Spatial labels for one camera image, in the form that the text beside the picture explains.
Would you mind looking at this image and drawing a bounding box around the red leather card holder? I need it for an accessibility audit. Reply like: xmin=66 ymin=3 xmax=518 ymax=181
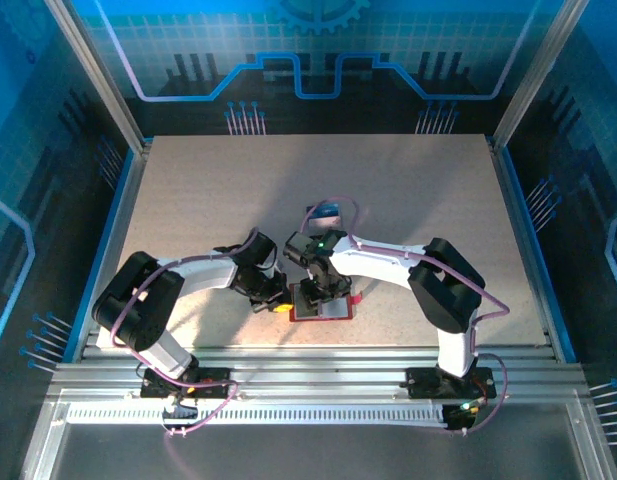
xmin=287 ymin=281 xmax=364 ymax=324

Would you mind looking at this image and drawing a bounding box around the blue credit card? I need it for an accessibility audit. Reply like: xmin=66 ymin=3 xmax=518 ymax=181
xmin=305 ymin=199 xmax=346 ymax=231

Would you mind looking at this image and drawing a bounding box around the clear acrylic card stand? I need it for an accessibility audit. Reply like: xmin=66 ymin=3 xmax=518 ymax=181
xmin=303 ymin=198 xmax=347 ymax=236

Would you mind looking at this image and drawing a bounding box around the grey metal panel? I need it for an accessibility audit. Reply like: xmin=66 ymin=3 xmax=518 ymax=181
xmin=22 ymin=422 xmax=617 ymax=480

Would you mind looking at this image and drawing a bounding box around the black electronics board with LED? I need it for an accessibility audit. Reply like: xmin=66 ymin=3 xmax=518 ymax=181
xmin=445 ymin=399 xmax=489 ymax=435

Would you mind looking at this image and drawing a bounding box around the long aluminium frame rail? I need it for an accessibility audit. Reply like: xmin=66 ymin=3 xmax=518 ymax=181
xmin=47 ymin=346 xmax=589 ymax=407

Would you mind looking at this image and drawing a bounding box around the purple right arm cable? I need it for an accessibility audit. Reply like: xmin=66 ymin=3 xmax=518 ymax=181
xmin=300 ymin=197 xmax=512 ymax=436

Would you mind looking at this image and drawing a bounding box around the white slotted cable duct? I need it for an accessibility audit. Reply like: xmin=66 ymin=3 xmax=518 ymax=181
xmin=66 ymin=405 xmax=447 ymax=427

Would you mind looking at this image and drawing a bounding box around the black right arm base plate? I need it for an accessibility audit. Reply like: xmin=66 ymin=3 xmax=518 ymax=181
xmin=406 ymin=367 xmax=497 ymax=400

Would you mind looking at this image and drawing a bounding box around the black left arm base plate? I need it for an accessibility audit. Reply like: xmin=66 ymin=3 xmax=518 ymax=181
xmin=140 ymin=367 xmax=239 ymax=400

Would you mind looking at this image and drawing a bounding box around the aluminium side rail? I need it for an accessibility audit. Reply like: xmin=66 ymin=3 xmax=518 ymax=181
xmin=70 ymin=137 xmax=154 ymax=364
xmin=486 ymin=135 xmax=562 ymax=361

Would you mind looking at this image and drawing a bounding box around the aluminium frame post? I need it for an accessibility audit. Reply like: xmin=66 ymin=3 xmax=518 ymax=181
xmin=490 ymin=0 xmax=592 ymax=151
xmin=43 ymin=0 xmax=153 ymax=154

